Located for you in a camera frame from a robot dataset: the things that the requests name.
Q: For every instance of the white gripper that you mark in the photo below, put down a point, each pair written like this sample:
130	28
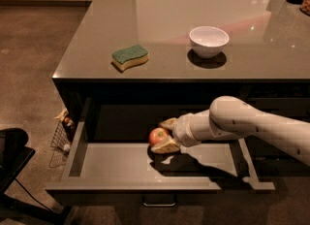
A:
184	132

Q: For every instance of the red apple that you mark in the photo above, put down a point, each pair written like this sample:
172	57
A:
157	135

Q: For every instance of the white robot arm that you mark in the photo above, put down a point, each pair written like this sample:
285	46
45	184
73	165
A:
229	118

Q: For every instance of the open grey top drawer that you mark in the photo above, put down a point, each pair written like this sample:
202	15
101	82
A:
111	162

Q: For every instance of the dark counter cabinet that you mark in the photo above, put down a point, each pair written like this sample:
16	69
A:
265	62

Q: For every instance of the green and yellow sponge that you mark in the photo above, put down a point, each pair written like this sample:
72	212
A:
130	57

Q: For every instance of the white ceramic bowl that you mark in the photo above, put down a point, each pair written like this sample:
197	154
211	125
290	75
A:
208	41

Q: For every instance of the metal drawer handle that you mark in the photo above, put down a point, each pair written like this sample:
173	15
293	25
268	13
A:
158	200

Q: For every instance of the wire basket with items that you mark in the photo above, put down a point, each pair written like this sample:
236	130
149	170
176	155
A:
62	139

